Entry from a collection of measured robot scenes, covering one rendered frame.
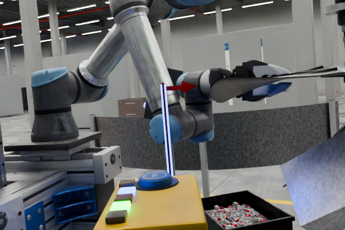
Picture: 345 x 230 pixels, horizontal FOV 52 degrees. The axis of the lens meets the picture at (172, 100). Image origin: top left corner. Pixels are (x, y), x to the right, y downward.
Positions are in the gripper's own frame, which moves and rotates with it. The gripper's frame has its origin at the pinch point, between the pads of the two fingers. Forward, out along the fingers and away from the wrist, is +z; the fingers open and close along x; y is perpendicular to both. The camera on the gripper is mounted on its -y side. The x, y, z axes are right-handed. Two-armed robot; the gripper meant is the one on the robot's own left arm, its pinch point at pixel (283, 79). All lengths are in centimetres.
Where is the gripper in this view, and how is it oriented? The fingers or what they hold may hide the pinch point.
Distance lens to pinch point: 77.1
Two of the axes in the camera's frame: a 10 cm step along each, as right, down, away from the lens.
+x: -0.1, 10.0, -0.1
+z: 6.0, 0.0, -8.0
